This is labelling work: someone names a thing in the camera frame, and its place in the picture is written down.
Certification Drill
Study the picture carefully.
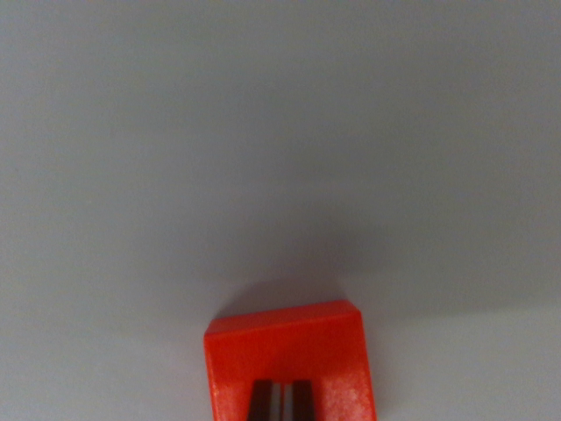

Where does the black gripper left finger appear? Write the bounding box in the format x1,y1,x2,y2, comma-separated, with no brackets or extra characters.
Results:
245,378,282,421

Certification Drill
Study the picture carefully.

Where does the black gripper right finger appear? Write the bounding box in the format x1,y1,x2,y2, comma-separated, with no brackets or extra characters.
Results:
284,378,318,421

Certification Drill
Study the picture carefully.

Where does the red wooden cube block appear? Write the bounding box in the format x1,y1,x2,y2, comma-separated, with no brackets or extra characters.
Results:
202,299,378,421

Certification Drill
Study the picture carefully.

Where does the grey plastic tray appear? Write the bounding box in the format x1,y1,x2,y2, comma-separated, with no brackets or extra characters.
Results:
0,0,561,421

